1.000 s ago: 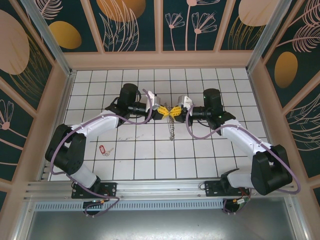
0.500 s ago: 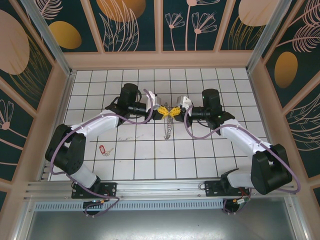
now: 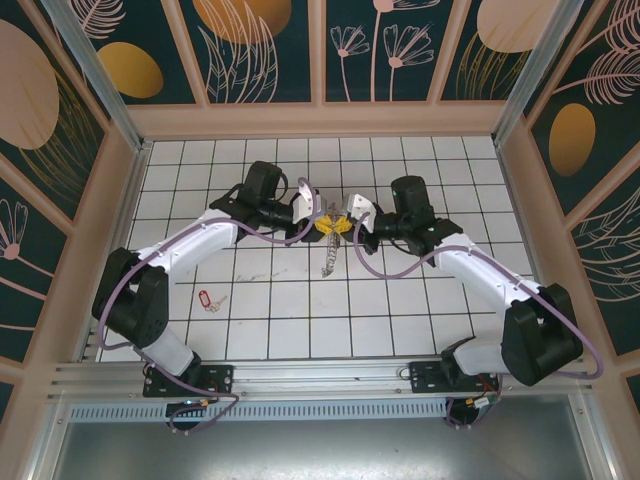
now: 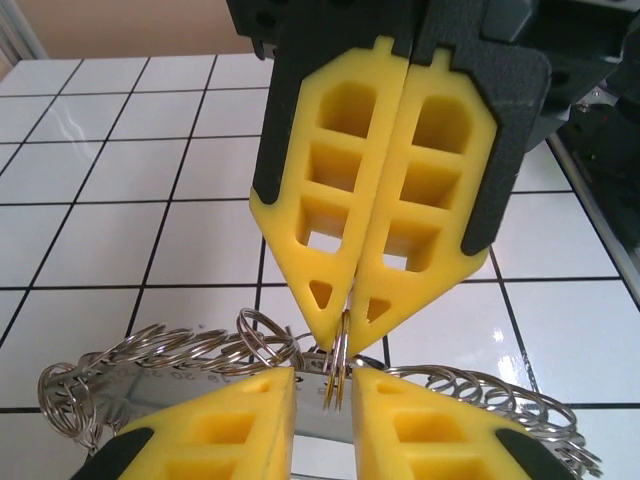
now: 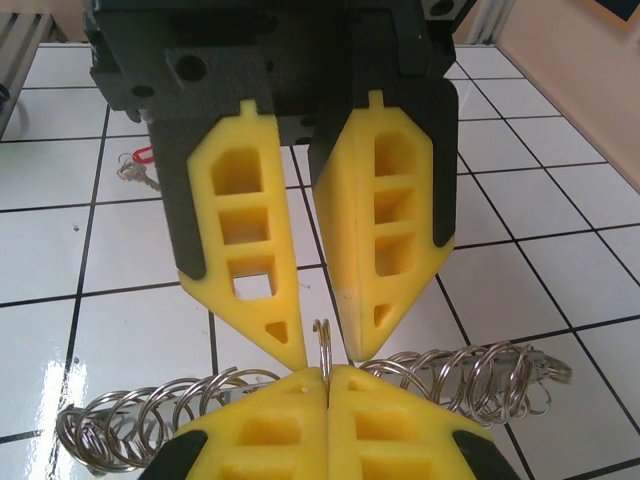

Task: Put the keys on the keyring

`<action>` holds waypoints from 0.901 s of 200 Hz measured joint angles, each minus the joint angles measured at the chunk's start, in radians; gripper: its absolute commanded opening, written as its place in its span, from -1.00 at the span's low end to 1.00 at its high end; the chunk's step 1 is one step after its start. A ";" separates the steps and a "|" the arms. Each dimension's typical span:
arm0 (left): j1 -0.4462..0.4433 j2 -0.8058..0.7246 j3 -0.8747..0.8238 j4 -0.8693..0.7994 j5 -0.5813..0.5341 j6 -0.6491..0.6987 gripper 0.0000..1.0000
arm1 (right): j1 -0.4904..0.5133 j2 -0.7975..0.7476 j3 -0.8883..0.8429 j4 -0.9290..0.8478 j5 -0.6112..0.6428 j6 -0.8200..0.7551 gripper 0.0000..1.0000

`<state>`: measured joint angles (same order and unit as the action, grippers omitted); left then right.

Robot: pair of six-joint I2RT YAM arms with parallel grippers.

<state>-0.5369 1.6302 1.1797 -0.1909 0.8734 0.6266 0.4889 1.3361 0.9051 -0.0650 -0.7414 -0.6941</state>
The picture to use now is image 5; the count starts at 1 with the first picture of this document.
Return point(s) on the aluminium slotted mounting rail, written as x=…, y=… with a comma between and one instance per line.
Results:
x=15, y=65

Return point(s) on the left aluminium frame post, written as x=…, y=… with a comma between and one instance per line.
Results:
x=487, y=22

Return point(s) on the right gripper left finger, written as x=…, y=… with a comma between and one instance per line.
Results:
x=280, y=400

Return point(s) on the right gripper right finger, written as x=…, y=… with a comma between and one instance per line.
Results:
x=390, y=405

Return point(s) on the keys with red tag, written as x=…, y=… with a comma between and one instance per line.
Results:
x=142, y=154

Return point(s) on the metal key plate with rings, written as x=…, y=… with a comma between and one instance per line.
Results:
x=545, y=365

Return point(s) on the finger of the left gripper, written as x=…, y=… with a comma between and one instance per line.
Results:
x=360, y=250
x=280, y=225

